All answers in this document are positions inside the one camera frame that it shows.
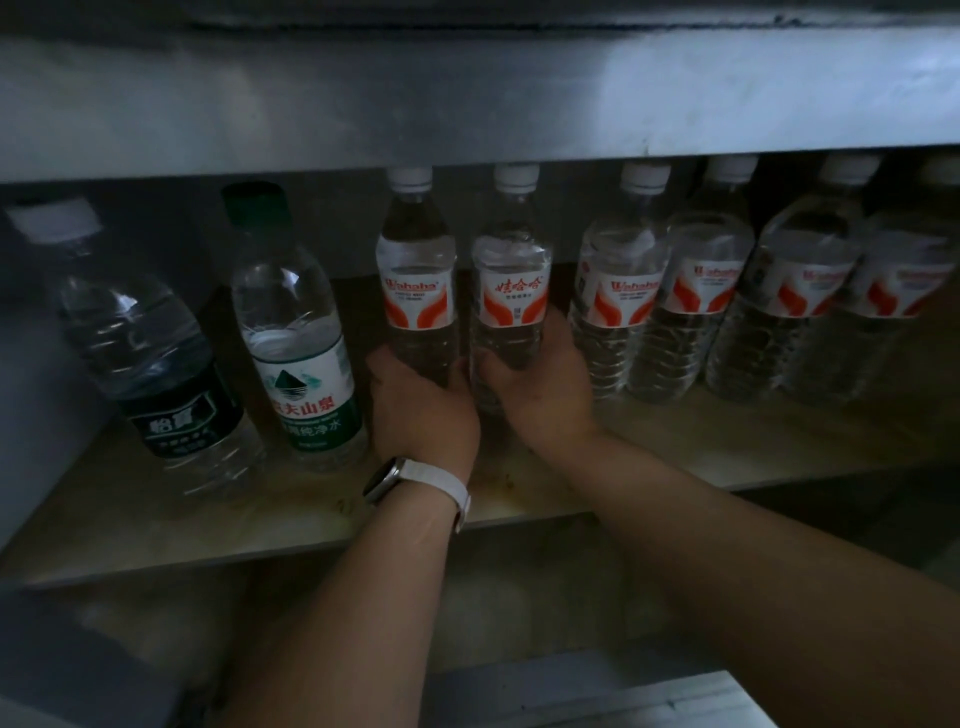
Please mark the person's right hand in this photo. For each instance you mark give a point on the person's right hand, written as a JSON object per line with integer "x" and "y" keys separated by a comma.
{"x": 540, "y": 397}

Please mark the person's left hand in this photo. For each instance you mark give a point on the person's left hand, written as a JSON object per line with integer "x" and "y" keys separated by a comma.
{"x": 420, "y": 412}

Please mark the green cap water bottle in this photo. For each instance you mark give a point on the green cap water bottle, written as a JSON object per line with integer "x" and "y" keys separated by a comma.
{"x": 292, "y": 315}

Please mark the dark green label water bottle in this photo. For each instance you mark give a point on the dark green label water bottle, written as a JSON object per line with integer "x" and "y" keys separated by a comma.
{"x": 135, "y": 337}

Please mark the person's left forearm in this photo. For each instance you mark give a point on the person's left forearm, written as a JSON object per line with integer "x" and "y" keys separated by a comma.
{"x": 352, "y": 622}

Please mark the person's right forearm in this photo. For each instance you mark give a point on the person's right forearm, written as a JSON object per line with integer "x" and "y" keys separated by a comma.
{"x": 750, "y": 585}

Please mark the white smartwatch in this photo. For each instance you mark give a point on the white smartwatch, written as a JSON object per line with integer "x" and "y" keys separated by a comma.
{"x": 427, "y": 476}

